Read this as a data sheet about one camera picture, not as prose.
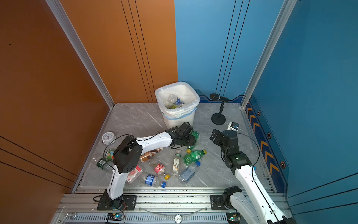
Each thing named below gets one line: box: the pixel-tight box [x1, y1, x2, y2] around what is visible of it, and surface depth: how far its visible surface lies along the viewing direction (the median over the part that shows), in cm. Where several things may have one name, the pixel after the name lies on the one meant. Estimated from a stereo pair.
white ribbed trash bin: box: [154, 81, 200, 130], surface depth 93 cm
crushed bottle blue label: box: [138, 174, 167, 189], surface depth 79 cm
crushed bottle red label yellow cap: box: [153, 163, 171, 181], surface depth 81 cm
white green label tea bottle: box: [171, 149, 182, 177], surface depth 84 cm
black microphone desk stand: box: [209, 93, 230, 126], surface depth 110 cm
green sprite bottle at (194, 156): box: [183, 149, 207, 165], surface depth 87 cm
